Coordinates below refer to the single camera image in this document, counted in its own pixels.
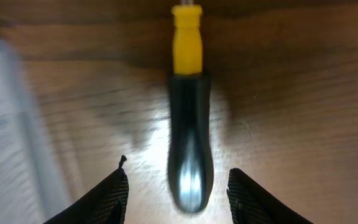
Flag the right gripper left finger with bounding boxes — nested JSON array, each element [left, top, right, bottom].
[[45, 155, 129, 224]]

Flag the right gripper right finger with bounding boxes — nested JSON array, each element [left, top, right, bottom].
[[226, 168, 311, 224]]

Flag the black yellow screwdriver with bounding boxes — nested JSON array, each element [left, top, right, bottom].
[[167, 1, 214, 213]]

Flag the clear plastic container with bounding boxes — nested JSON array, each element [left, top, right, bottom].
[[0, 39, 70, 223]]

